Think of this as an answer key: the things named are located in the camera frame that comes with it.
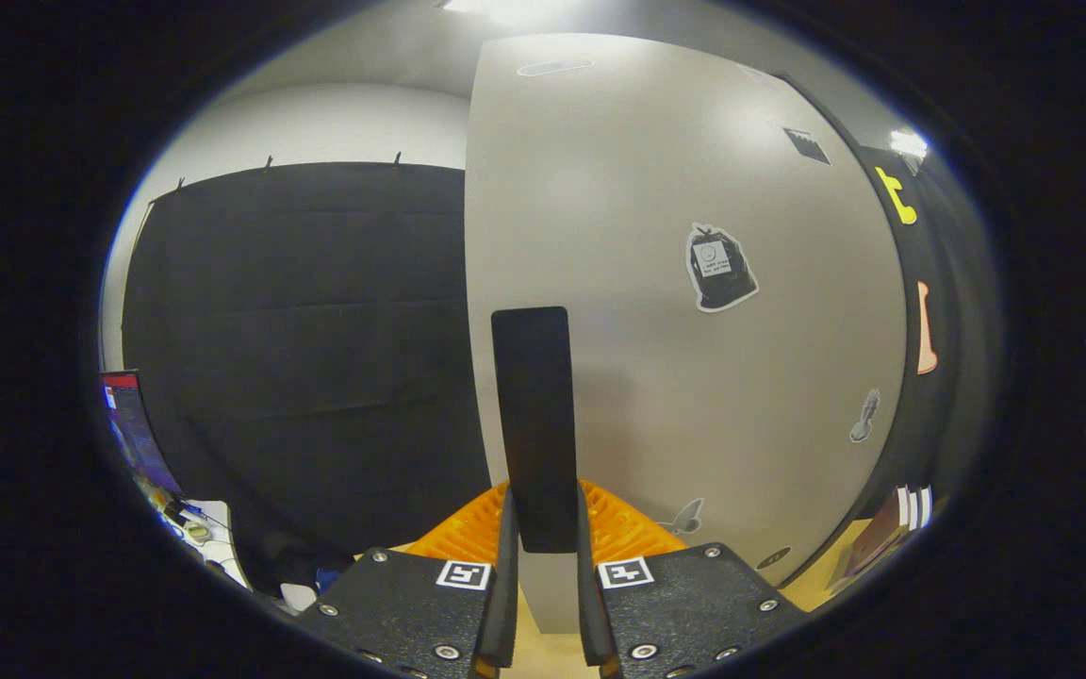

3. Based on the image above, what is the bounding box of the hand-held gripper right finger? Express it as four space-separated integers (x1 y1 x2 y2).
576 479 810 679

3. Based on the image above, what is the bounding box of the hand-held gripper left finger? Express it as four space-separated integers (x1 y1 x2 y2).
296 481 519 679

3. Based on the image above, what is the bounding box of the black door handle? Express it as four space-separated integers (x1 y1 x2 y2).
491 306 580 555

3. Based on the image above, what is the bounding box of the beige cabinet door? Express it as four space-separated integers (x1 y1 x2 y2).
465 33 910 635

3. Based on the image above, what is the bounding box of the cluttered white desk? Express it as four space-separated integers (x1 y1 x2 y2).
152 492 254 591

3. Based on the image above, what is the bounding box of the black backdrop cloth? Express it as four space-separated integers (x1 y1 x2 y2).
119 141 1001 597

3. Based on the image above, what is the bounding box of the computer monitor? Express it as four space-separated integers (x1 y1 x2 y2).
102 371 182 497

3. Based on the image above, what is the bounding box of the grey cabinet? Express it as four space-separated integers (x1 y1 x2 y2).
774 74 966 588

